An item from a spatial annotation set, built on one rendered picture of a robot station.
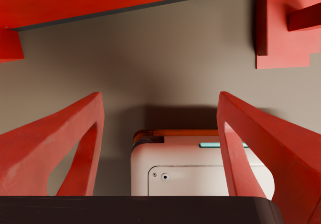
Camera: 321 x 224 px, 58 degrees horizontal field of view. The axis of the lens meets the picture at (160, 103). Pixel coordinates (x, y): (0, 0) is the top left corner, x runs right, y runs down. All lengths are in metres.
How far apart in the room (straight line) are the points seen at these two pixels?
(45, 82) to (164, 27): 0.50
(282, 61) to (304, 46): 0.12
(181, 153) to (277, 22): 0.54
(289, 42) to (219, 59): 0.25
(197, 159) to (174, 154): 0.07
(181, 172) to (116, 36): 0.56
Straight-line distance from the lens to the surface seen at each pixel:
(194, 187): 0.93
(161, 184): 0.92
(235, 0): 1.17
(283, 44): 1.08
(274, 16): 1.08
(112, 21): 1.14
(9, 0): 0.78
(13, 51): 1.17
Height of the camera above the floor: 1.12
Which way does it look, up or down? 81 degrees down
